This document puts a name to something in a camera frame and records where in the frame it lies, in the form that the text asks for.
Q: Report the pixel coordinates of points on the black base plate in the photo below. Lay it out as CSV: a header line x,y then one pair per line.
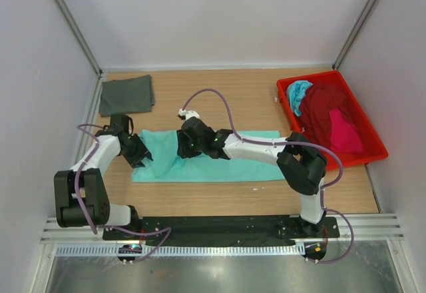
x,y
233,231

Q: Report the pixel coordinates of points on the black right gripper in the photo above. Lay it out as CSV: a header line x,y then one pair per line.
x,y
183,151

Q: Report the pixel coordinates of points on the turquoise t shirt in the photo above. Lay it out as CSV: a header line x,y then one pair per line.
x,y
167,166

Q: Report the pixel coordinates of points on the dark red t shirt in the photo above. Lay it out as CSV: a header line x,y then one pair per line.
x,y
319,101

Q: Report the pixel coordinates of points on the light blue t shirt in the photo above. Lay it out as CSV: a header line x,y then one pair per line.
x,y
295,94

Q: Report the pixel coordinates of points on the pink t shirt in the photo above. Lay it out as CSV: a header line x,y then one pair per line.
x,y
344,135

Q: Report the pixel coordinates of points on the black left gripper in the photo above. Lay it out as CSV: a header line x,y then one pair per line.
x,y
142,152

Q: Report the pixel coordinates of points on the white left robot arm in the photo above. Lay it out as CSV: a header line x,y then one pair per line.
x,y
80,194

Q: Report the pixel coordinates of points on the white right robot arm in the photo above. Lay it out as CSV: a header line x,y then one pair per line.
x,y
302,166

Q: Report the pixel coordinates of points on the slotted cable duct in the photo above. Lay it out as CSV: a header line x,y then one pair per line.
x,y
132,250

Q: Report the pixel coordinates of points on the red plastic bin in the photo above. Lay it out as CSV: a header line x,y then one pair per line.
x,y
373,148

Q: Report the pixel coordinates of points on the folded grey t shirt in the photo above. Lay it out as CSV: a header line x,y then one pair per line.
x,y
128,96

